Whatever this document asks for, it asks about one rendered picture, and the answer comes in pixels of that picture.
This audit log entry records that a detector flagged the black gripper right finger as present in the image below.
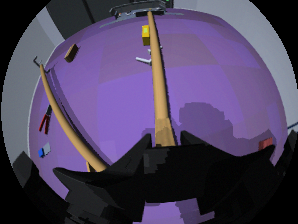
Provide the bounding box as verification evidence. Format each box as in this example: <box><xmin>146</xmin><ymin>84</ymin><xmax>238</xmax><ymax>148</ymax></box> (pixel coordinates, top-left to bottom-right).
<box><xmin>180</xmin><ymin>131</ymin><xmax>275</xmax><ymax>216</ymax></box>

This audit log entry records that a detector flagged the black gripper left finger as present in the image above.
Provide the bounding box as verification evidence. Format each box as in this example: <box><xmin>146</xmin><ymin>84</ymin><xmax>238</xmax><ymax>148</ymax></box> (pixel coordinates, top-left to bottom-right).
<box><xmin>53</xmin><ymin>133</ymin><xmax>152</xmax><ymax>222</ymax></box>

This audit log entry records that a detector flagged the reddish-brown cube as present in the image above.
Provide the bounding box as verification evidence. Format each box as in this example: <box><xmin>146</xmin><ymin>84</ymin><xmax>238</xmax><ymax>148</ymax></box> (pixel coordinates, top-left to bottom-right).
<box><xmin>258</xmin><ymin>137</ymin><xmax>273</xmax><ymax>151</ymax></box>

